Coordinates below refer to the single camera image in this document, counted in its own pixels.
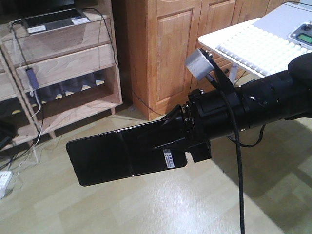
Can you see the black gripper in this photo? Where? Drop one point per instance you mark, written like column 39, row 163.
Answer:
column 211, row 118

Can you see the black foldable smartphone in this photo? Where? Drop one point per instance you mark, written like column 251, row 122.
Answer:
column 118, row 154

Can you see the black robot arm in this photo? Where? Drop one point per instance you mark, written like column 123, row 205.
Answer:
column 284, row 95

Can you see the wooden wardrobe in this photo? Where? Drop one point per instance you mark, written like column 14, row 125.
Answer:
column 154, row 37

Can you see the white bumpy tray table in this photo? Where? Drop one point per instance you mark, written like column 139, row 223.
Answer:
column 261, row 46

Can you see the light wooden shelf unit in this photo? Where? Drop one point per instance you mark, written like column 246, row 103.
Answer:
column 76, row 68

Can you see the grey usb hub adapter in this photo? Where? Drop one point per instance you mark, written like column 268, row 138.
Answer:
column 32, row 78

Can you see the grey remote controller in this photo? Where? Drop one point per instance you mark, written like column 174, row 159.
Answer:
column 302, row 35

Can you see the white power strip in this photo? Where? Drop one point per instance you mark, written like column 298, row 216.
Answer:
column 5, row 178

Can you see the silver laptop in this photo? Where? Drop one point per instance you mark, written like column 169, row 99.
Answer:
column 39, row 16

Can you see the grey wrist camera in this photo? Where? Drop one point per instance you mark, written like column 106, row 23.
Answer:
column 198, row 65

